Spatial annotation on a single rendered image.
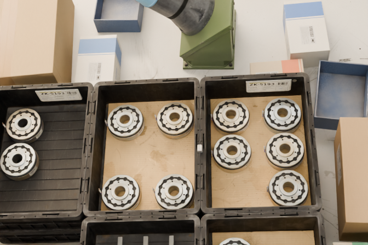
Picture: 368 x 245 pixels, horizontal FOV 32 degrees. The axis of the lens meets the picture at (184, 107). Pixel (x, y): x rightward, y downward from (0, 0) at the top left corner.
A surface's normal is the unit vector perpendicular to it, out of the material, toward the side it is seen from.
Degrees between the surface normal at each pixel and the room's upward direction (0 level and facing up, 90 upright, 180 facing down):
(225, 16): 45
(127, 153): 0
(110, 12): 0
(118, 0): 0
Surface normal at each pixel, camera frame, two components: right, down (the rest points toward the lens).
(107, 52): -0.11, -0.48
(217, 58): -0.07, 0.88
